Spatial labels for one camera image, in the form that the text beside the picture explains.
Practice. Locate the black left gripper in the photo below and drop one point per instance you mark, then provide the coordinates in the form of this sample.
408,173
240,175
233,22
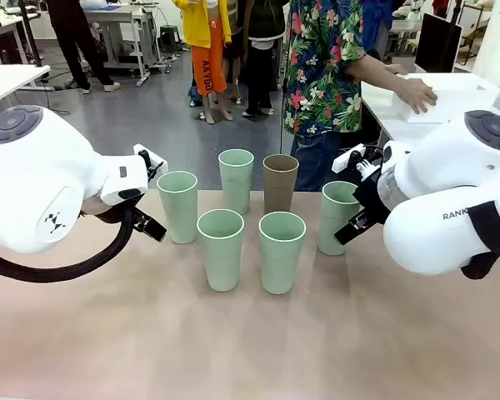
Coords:
112,214

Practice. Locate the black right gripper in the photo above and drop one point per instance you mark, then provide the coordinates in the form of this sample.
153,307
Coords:
371,200

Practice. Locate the green plastic cup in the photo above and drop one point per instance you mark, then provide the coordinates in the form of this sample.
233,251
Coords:
331,225
221,258
236,187
179,212
280,262

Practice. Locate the brown plastic cup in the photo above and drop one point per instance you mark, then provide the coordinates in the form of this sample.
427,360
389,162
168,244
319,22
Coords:
280,191

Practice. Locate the white plastic basket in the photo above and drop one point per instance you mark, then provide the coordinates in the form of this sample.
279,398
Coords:
462,100

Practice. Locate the person's left forearm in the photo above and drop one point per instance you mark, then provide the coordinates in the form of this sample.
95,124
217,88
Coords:
375,75

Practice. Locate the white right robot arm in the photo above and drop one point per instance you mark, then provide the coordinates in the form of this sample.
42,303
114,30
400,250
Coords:
433,183

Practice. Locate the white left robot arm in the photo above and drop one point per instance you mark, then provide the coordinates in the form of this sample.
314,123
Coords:
33,175

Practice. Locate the person's left hand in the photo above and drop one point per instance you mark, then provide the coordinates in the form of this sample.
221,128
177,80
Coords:
418,93

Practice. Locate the white side table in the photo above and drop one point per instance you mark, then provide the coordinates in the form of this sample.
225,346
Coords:
8,81
383,114

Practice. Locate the figure in orange shorts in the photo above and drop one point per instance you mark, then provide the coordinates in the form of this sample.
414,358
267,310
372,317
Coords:
208,66

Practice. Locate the floral shirt person torso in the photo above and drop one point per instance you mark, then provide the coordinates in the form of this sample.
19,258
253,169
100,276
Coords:
316,62

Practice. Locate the bystander in black clothes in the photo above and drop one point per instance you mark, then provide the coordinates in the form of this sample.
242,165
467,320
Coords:
258,71

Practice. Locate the bystander in black trousers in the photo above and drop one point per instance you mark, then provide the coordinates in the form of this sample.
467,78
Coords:
77,41

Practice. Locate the black computer monitor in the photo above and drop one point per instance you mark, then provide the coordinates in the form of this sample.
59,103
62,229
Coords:
437,41

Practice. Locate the bystander in blue clothes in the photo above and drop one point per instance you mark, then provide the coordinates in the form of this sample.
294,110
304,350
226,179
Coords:
375,21

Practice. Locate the white background desk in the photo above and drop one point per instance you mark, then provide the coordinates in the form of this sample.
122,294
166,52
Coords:
121,16

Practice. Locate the black stand pole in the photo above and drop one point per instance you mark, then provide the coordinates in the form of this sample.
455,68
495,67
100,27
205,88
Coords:
30,33

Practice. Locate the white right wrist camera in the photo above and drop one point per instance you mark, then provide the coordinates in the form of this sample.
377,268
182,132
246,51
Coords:
343,162

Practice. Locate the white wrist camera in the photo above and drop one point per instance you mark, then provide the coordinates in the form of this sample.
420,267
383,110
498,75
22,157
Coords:
343,162
138,148

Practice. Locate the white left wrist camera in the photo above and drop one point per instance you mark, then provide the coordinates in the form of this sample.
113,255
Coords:
138,148

